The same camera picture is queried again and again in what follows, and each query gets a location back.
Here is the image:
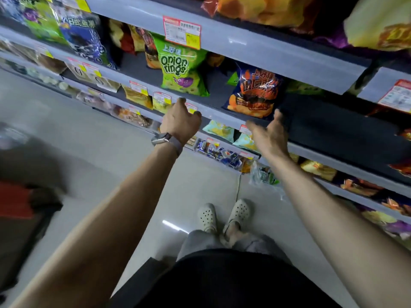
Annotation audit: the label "person's right leg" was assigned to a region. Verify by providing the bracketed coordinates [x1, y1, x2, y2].
[220, 221, 250, 249]

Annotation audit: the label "person's white clog shoe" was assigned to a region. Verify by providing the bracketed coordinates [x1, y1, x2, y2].
[197, 203, 219, 234]
[222, 198, 252, 236]

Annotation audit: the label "grey store shelving unit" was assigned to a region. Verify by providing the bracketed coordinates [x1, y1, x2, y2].
[0, 0, 411, 251]

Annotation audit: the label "large yellow snack bag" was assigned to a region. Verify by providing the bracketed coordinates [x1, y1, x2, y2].
[342, 0, 411, 52]

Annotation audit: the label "black cart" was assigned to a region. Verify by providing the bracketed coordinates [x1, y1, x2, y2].
[0, 186, 63, 296]

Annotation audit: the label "person's grey shorts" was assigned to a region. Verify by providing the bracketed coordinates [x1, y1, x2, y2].
[176, 229, 291, 265]

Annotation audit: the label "person's right hand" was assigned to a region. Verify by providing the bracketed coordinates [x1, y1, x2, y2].
[245, 109, 289, 161]

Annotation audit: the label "red basket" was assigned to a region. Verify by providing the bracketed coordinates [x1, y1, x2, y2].
[0, 181, 35, 219]

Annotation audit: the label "orange brown snack bag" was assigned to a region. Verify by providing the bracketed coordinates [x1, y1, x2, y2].
[128, 24, 161, 69]

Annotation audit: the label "large orange snack bag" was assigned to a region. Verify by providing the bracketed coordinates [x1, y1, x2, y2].
[200, 0, 319, 29]

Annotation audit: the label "person's black shirt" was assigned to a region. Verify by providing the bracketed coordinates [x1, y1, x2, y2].
[134, 249, 342, 308]

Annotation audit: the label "person's right forearm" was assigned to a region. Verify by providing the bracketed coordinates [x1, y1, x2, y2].
[262, 150, 411, 308]

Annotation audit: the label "golden yellow snack bag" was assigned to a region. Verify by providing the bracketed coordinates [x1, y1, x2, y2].
[122, 86, 154, 110]
[299, 159, 338, 182]

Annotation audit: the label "row of pale jelly cups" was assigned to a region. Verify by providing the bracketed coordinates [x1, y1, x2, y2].
[25, 65, 81, 97]

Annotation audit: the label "blue orange-flame chip bag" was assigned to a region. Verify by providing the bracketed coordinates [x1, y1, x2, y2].
[223, 63, 285, 119]

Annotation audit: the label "person's left forearm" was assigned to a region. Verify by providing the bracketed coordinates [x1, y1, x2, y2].
[9, 142, 179, 308]

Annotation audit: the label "smartwatch with grey band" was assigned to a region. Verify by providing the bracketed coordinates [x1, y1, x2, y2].
[151, 132, 184, 157]

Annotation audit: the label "person's left white clog shoe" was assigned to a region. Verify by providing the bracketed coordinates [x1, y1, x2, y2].
[197, 203, 219, 234]

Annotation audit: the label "person's right white clog shoe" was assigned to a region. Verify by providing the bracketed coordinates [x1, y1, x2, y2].
[222, 198, 252, 236]

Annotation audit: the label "person's left hand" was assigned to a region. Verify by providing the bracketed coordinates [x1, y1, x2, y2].
[159, 98, 203, 147]

